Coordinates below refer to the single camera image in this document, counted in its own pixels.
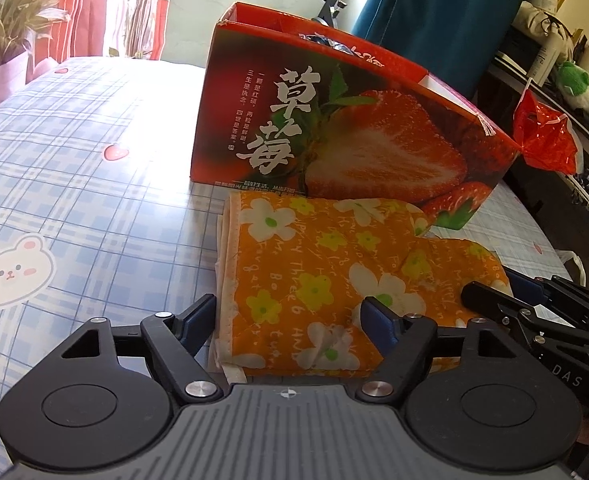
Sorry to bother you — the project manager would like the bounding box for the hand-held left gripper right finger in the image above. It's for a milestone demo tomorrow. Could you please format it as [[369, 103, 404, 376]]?
[[359, 296, 514, 404]]

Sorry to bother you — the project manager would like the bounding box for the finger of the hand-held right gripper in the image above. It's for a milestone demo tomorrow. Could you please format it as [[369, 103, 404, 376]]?
[[502, 266, 589, 312], [461, 281, 543, 331]]

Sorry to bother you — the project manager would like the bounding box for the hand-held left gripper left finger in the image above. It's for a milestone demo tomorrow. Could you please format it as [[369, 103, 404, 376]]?
[[61, 292, 225, 404]]

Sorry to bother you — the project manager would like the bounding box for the orange floral oven mitt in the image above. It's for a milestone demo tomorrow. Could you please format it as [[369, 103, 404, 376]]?
[[208, 191, 515, 379]]

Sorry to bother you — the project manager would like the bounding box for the red strawberry cardboard box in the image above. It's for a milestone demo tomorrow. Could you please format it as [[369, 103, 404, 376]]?
[[189, 1, 524, 231]]

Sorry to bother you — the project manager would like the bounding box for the clear plastic packet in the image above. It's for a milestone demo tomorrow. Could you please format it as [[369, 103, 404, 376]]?
[[299, 32, 356, 57]]

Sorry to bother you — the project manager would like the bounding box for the red plastic bag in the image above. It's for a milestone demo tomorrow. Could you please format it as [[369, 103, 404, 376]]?
[[512, 87, 581, 176]]

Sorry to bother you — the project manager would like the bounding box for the blue checkered bedsheet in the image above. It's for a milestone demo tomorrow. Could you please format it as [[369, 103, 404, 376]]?
[[0, 55, 589, 480]]

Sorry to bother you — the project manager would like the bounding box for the black shelf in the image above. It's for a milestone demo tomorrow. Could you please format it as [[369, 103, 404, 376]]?
[[477, 50, 589, 231]]

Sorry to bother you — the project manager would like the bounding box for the green plush frog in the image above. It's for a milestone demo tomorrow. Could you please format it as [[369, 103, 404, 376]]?
[[555, 60, 589, 141]]

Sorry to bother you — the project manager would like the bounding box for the white bottle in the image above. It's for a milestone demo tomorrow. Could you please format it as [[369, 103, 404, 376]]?
[[529, 32, 563, 86]]

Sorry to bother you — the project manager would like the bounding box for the white cloth bag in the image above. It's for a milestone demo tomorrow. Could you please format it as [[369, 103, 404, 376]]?
[[512, 0, 576, 61]]

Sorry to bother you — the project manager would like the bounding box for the blue curtain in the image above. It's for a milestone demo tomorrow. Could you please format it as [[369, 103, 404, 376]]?
[[349, 0, 543, 99]]

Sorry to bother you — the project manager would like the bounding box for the white strap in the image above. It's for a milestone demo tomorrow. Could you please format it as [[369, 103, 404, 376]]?
[[557, 251, 589, 289]]

